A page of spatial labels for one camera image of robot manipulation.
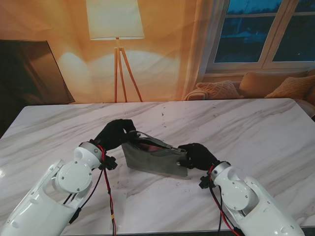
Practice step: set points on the orange knitted cushion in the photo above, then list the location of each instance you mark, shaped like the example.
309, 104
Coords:
292, 87

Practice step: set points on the floor lamp with wooden legs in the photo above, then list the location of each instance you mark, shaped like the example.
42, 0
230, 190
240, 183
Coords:
115, 19

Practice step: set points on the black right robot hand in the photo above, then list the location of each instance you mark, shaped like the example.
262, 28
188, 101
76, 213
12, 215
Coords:
199, 156

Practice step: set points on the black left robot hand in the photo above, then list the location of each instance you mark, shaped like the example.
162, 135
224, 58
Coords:
113, 135

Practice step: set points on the beige curtain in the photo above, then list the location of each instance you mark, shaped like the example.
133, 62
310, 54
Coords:
204, 49

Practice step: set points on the white framed window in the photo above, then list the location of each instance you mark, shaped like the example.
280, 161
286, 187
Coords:
241, 37

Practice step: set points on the cream knitted cushion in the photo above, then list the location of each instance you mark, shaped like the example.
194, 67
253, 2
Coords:
216, 89

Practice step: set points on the beige sofa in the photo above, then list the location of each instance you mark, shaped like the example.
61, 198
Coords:
193, 94

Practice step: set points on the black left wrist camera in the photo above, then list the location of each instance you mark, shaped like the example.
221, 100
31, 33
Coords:
110, 162

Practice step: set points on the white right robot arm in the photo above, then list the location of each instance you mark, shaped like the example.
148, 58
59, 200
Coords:
251, 201

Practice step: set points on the plain tan cushion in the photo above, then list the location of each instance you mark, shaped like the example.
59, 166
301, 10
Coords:
261, 84

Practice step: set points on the grey suede zip pouch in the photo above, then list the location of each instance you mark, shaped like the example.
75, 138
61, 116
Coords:
155, 159

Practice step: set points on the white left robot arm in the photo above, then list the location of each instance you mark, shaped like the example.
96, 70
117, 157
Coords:
54, 194

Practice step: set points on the dark flat television screen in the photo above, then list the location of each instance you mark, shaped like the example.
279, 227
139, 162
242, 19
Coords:
29, 73

